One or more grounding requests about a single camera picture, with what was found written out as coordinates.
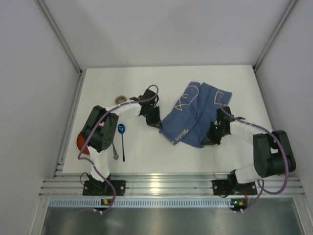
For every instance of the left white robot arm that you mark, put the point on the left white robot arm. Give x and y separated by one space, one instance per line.
102 123

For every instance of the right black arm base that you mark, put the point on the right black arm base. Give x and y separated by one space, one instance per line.
224 188

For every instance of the perforated cable duct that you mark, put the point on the perforated cable duct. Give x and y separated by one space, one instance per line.
147 202

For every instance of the small speckled ceramic cup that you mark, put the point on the small speckled ceramic cup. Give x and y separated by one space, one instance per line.
120 99

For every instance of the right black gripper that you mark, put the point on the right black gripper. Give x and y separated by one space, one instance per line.
211 137

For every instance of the blue cloth placemat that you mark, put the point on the blue cloth placemat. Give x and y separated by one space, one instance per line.
193 113

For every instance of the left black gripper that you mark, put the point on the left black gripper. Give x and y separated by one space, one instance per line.
153 118

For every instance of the aluminium mounting rail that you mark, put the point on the aluminium mounting rail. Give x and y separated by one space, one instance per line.
146 185

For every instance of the blue metal spoon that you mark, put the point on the blue metal spoon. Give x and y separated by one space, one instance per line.
121 129

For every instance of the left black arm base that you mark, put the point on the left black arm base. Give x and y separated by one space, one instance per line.
98 188

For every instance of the red plate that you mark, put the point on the red plate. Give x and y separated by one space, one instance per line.
80 141

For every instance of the iridescent metal fork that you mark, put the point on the iridescent metal fork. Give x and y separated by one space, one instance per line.
115 154

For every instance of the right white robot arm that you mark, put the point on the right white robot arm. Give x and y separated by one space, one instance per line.
272 152

